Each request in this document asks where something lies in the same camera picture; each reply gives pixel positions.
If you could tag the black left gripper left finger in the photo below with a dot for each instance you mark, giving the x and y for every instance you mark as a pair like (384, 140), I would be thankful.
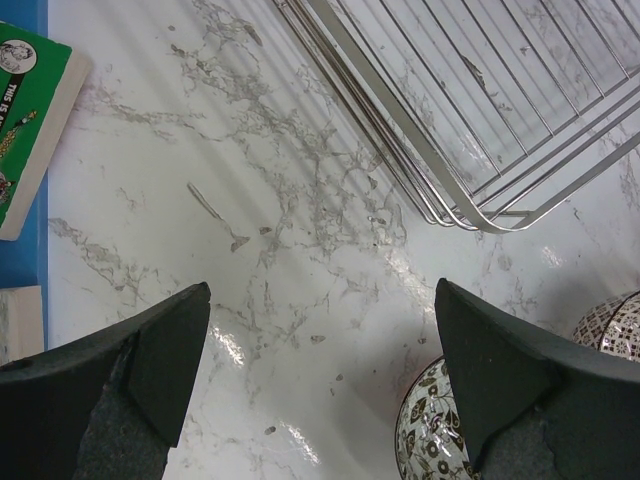
(110, 405)

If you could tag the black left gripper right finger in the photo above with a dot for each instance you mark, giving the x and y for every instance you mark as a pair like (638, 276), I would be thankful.
(534, 405)

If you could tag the black white floral bowl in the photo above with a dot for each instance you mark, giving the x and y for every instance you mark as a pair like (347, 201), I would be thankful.
(429, 443)

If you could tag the gold lattice pattern bowl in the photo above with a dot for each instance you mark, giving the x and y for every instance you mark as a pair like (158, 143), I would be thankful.
(612, 327)

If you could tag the beige book edge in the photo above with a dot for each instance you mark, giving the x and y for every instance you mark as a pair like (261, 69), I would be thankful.
(21, 323)

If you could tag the metal wire dish rack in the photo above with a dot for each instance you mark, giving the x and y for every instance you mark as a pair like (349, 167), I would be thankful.
(489, 114)

